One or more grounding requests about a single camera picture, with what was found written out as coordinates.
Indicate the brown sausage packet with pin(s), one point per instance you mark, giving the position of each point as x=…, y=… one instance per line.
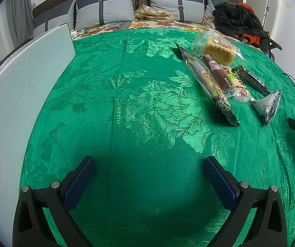
x=236, y=85

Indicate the long clear biscuit packet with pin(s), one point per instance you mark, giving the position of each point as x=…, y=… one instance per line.
x=209, y=85

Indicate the beige folded blanket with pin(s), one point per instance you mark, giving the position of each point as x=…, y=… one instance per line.
x=152, y=14

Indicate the grey curtain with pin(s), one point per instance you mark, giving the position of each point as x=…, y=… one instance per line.
x=18, y=7

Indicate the white door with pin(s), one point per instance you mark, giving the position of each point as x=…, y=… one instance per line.
x=272, y=2

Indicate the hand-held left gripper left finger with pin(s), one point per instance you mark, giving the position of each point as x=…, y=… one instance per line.
x=81, y=182

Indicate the clear bread packet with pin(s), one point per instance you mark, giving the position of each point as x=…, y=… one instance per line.
x=218, y=49

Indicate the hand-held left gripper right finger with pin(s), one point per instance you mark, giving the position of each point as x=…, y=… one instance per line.
x=218, y=182

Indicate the white power strip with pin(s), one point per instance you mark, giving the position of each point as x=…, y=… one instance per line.
x=74, y=34

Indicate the white triangular snack packet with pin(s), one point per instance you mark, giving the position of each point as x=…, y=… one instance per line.
x=268, y=106

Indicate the white cardboard box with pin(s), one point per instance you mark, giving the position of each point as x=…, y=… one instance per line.
x=21, y=95

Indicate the grey two-tone pillow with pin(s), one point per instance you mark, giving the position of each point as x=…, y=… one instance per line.
x=173, y=3
x=209, y=3
x=106, y=9
x=52, y=22

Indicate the green patterned bedspread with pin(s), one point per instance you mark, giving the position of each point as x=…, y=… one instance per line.
x=147, y=108

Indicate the black jacket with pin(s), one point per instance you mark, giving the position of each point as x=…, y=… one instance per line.
x=236, y=18

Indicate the floral bedsheet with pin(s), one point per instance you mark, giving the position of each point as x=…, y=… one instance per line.
x=147, y=25

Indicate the black chair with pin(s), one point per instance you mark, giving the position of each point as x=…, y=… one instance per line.
x=271, y=43

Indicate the dark chocolate bar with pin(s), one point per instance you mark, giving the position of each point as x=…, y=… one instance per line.
x=253, y=79

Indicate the orange garment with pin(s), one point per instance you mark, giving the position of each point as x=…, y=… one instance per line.
x=253, y=40

